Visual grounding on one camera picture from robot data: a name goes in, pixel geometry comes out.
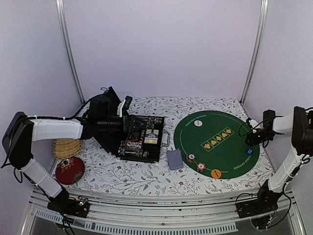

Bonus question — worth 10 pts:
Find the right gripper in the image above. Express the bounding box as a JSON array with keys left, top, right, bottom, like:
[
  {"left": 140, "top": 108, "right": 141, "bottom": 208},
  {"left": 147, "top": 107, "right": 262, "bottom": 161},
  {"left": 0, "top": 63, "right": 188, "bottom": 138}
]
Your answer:
[{"left": 247, "top": 128, "right": 275, "bottom": 146}]

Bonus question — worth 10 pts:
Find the blue small blind button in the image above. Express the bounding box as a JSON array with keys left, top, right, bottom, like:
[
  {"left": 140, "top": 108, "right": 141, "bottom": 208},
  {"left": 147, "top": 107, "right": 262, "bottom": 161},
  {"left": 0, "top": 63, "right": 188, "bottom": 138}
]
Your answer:
[{"left": 245, "top": 148, "right": 254, "bottom": 156}]

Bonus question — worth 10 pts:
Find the black poker chip case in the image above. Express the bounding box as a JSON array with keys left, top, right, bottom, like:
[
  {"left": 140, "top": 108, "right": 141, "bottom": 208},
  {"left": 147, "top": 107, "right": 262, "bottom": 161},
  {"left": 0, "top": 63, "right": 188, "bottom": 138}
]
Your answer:
[{"left": 84, "top": 86, "right": 172, "bottom": 164}]

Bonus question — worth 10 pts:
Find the orange big blind button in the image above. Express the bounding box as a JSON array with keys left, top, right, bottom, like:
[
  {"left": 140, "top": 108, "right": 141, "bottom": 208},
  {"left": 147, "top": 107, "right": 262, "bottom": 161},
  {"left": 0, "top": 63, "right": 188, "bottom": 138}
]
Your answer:
[{"left": 211, "top": 169, "right": 222, "bottom": 179}]

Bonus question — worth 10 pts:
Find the white dealer button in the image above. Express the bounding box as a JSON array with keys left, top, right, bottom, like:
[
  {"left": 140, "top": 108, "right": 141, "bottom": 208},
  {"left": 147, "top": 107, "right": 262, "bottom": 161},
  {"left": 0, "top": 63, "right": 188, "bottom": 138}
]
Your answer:
[{"left": 194, "top": 120, "right": 203, "bottom": 127}]

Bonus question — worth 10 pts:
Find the purple black chip stack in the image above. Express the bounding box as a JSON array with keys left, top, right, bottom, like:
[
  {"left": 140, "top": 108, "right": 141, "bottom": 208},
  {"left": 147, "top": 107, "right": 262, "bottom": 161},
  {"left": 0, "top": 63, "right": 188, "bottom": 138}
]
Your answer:
[{"left": 186, "top": 153, "right": 196, "bottom": 163}]

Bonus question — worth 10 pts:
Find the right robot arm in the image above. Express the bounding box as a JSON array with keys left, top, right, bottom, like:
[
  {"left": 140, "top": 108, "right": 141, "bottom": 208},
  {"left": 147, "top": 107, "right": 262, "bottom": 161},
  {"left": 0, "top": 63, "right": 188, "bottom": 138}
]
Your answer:
[{"left": 244, "top": 106, "right": 313, "bottom": 213}]

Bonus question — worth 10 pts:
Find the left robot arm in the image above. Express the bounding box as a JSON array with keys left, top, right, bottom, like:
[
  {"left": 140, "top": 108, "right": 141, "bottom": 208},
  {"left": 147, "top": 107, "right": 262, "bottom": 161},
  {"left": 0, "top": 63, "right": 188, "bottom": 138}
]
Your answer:
[{"left": 2, "top": 94, "right": 147, "bottom": 212}]

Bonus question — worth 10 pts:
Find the poker chip row far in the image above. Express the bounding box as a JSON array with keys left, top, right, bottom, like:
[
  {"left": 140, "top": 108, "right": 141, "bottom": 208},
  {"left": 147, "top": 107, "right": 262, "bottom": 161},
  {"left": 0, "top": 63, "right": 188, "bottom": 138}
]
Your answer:
[{"left": 141, "top": 117, "right": 163, "bottom": 129}]

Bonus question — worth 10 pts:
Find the poker chip row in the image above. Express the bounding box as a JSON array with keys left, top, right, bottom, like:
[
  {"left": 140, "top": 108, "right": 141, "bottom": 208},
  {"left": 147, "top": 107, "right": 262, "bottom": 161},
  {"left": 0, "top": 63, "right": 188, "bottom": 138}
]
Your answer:
[
  {"left": 118, "top": 141, "right": 150, "bottom": 158},
  {"left": 141, "top": 117, "right": 163, "bottom": 129}
]

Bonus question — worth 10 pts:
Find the red triangle all-in marker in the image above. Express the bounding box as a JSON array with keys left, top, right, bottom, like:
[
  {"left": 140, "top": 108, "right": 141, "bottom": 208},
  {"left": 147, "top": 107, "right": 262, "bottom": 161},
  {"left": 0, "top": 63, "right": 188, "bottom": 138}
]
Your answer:
[{"left": 126, "top": 133, "right": 138, "bottom": 141}]

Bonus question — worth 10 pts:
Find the boxed playing cards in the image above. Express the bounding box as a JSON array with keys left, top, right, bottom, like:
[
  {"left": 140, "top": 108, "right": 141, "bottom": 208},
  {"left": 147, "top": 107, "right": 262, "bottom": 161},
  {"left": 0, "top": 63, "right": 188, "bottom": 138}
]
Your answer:
[{"left": 144, "top": 129, "right": 159, "bottom": 144}]

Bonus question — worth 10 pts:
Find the poker chip row near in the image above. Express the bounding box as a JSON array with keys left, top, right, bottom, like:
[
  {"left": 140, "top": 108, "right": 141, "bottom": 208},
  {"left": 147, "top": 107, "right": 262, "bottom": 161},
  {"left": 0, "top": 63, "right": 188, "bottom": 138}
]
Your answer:
[{"left": 118, "top": 141, "right": 150, "bottom": 158}]

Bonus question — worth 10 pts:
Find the green poker felt mat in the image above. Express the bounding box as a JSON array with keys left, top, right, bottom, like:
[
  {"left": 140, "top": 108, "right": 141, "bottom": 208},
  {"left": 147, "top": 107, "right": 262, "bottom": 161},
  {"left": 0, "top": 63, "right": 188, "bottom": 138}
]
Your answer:
[{"left": 173, "top": 111, "right": 260, "bottom": 180}]

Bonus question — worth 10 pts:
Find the blue playing card deck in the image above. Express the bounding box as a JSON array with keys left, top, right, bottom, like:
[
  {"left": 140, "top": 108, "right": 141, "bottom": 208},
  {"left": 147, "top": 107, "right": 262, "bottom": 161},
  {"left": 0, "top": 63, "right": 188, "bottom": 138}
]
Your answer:
[{"left": 166, "top": 149, "right": 183, "bottom": 170}]

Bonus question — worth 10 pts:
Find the woven wicker basket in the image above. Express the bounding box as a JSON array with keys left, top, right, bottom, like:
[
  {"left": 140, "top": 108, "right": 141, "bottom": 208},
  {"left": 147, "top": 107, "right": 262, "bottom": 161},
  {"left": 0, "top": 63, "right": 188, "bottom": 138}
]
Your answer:
[{"left": 53, "top": 139, "right": 82, "bottom": 160}]

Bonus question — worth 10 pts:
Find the red embroidered round cushion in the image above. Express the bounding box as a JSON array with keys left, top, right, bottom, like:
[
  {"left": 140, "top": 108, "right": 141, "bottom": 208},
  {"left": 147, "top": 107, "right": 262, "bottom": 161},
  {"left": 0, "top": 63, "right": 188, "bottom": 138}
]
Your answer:
[{"left": 55, "top": 157, "right": 85, "bottom": 185}]

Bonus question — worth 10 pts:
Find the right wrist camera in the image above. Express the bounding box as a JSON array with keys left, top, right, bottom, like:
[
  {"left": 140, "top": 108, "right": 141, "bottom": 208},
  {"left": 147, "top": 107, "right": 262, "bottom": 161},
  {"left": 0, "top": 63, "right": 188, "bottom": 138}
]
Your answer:
[{"left": 246, "top": 117, "right": 260, "bottom": 133}]

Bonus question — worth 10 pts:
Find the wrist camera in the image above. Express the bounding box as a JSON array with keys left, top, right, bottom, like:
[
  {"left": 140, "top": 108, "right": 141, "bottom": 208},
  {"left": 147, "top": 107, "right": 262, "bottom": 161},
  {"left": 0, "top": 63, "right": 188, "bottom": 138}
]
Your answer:
[
  {"left": 246, "top": 117, "right": 260, "bottom": 133},
  {"left": 117, "top": 96, "right": 133, "bottom": 118}
]

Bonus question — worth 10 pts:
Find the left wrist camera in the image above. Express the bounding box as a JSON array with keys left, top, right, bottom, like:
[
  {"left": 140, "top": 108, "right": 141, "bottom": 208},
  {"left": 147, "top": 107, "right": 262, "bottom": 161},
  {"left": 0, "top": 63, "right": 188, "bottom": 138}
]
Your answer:
[{"left": 117, "top": 96, "right": 133, "bottom": 118}]

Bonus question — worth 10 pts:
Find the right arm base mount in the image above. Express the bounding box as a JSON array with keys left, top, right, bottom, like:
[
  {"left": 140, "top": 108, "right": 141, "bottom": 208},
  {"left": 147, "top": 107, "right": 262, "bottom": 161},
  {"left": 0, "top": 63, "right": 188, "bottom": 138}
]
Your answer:
[{"left": 235, "top": 193, "right": 278, "bottom": 230}]

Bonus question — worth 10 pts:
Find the front aluminium rail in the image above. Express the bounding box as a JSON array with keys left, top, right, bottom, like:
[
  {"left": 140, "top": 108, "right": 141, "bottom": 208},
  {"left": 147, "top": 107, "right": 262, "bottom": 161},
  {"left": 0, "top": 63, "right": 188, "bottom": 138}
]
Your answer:
[{"left": 21, "top": 188, "right": 306, "bottom": 235}]

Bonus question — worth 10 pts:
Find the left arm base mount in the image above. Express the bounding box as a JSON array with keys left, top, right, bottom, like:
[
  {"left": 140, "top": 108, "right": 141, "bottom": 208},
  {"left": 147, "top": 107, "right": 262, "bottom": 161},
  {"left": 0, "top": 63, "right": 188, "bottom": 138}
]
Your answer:
[{"left": 47, "top": 195, "right": 90, "bottom": 218}]

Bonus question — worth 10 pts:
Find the right aluminium frame post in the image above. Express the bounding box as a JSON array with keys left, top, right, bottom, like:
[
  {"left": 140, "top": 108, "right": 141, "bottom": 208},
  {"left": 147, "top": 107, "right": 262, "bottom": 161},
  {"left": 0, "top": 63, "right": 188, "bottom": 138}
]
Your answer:
[{"left": 240, "top": 0, "right": 268, "bottom": 106}]

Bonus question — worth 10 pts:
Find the aluminium frame post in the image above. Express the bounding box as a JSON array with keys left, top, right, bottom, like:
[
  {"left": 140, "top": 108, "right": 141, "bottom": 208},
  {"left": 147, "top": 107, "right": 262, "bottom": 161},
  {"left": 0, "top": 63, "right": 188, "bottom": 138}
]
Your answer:
[
  {"left": 55, "top": 0, "right": 85, "bottom": 104},
  {"left": 240, "top": 0, "right": 268, "bottom": 106}
]

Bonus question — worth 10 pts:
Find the left aluminium frame post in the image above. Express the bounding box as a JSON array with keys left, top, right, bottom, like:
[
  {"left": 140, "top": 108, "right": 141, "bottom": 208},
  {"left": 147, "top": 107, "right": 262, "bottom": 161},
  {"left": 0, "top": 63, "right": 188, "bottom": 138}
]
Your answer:
[{"left": 55, "top": 0, "right": 85, "bottom": 104}]

